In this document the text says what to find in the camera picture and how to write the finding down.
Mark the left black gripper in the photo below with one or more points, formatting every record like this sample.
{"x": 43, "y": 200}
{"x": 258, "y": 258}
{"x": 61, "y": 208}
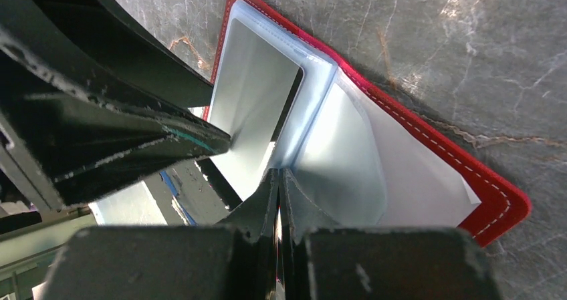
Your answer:
{"x": 91, "y": 102}

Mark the red leather card holder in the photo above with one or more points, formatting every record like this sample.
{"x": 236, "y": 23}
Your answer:
{"x": 364, "y": 158}

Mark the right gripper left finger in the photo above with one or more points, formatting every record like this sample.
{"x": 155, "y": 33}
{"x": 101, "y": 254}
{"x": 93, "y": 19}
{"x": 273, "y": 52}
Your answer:
{"x": 235, "y": 258}

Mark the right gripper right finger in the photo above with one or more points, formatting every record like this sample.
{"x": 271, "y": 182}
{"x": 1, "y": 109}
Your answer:
{"x": 323, "y": 260}

